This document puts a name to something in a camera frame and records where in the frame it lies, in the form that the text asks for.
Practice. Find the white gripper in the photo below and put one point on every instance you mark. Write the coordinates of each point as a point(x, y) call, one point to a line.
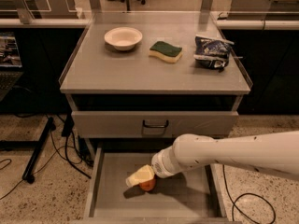
point(160, 166)

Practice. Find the orange fruit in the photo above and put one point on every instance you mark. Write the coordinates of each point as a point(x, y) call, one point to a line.
point(148, 185)

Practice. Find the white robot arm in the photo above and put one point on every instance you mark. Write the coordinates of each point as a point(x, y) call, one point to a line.
point(271, 154)

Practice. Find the open middle drawer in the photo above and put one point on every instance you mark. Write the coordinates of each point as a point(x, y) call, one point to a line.
point(187, 198)

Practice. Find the closed top drawer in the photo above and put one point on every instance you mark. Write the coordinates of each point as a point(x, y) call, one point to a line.
point(128, 124)

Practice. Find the grey cabinet with counter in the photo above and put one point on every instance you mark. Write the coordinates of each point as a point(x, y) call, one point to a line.
point(101, 78)

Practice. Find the black desk leg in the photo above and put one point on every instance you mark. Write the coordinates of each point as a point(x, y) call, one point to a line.
point(35, 145)

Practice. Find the green yellow sponge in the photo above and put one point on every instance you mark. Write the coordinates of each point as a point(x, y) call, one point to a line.
point(165, 52)

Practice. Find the white bowl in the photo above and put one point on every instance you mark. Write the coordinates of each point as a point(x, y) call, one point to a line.
point(123, 38)

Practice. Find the blue chip bag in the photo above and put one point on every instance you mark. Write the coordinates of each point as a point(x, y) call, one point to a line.
point(212, 53)

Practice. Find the laptop keyboard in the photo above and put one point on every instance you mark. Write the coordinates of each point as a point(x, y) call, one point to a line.
point(7, 81)

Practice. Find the black drawer handle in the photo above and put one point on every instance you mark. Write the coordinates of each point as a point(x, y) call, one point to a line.
point(159, 125)

